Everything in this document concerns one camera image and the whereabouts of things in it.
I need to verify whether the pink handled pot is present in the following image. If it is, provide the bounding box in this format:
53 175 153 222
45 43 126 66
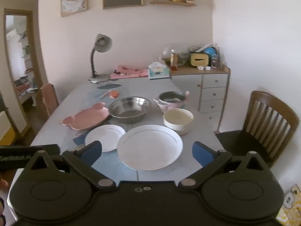
153 91 190 113

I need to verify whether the wooden wall shelf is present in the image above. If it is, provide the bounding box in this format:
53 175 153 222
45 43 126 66
150 0 196 7

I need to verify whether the small white plate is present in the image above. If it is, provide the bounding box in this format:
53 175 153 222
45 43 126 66
85 125 126 152

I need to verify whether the stainless steel bowl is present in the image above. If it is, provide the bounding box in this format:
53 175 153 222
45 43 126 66
108 96 151 124

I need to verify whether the cream bowl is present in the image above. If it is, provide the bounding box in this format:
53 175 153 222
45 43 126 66
163 108 194 136

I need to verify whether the white drawer cabinet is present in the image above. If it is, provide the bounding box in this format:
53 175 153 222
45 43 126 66
170 65 231 132

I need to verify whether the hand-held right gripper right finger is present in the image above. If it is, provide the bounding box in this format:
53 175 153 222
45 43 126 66
179 141 271 190

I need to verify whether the yellow printed box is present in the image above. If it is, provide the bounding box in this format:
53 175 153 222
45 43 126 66
275 184 301 226

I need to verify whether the yellow tissue holder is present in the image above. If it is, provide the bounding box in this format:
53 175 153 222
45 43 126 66
190 52 210 67

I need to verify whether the large white plate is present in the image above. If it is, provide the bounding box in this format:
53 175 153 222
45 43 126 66
117 125 183 171

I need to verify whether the pink folded cloth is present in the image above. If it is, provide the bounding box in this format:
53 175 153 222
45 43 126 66
110 65 149 79

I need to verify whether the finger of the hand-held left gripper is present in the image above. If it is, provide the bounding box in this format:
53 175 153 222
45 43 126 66
29 144 60 156

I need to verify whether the pink pen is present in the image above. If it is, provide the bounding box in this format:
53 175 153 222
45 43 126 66
98 89 112 99

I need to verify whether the grey desk lamp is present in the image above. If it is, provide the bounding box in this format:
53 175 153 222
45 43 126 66
88 34 113 84

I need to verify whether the pink chair cover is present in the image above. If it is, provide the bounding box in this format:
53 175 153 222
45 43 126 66
41 83 59 116

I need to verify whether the amber glass bottle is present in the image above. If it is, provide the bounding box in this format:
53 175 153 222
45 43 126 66
170 49 179 70

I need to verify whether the sofa with white yellow cover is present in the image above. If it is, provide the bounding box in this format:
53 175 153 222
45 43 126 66
0 112 16 146

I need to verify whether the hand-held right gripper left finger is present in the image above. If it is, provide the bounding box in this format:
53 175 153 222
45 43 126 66
24 141 117 190

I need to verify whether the dark wooden slatted chair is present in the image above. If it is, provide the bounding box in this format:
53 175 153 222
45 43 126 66
215 91 299 167

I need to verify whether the pink bear-shaped plate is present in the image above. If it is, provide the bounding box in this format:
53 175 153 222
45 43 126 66
62 102 111 131

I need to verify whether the wood framed mirror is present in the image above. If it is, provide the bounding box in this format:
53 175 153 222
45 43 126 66
3 8 41 139

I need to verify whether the tissue box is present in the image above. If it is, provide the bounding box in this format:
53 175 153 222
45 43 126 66
147 62 172 80

